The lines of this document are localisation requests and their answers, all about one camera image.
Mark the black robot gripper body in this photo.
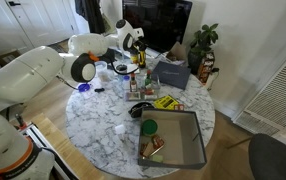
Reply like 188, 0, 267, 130
131, 38, 148, 52

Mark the black and yellow flashlight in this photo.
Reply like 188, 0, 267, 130
137, 49, 148, 70

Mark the yellow-lid vitamin bottle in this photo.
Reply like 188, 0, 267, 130
130, 52, 140, 65

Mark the large black flat screen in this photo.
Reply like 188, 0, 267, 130
122, 0, 194, 54

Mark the clear drinking glass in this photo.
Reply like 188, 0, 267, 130
136, 71, 147, 90

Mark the red-cap hot sauce bottle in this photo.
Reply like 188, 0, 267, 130
129, 72, 138, 93

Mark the brown paper bag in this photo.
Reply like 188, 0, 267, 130
165, 41, 188, 63

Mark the clear plastic measuring container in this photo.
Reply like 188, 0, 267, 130
95, 60, 113, 83

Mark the small flat glass tray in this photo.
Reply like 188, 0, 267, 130
124, 91, 143, 102

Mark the yellow packet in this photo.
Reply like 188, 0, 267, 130
153, 94, 180, 111

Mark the black hanging coat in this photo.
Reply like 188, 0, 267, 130
74, 0, 107, 35

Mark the black bowl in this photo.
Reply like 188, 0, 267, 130
128, 101, 155, 119

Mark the green potted plant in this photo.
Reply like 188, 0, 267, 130
186, 22, 220, 75

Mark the round blue lid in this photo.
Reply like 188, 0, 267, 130
77, 82, 92, 94

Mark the orange snack can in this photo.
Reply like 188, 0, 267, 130
197, 52, 216, 83

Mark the round green lid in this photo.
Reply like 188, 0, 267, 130
140, 118, 159, 137

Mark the small clear plastic lid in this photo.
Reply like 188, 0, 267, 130
114, 123, 127, 136

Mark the red snack packet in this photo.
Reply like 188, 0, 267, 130
139, 134, 166, 160

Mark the dark blue shoe box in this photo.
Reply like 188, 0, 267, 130
137, 106, 208, 170

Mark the white panel door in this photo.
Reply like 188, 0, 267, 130
0, 0, 81, 56

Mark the wooden platform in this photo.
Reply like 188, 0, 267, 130
31, 112, 104, 180

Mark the brown cardboard box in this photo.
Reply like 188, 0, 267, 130
0, 48, 23, 68

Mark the white vent grille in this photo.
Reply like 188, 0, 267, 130
232, 42, 286, 138

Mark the black round-back chair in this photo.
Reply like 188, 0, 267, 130
248, 133, 286, 180

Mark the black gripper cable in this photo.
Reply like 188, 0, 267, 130
108, 49, 140, 76

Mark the metal robot mount frame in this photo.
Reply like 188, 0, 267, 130
13, 113, 81, 180

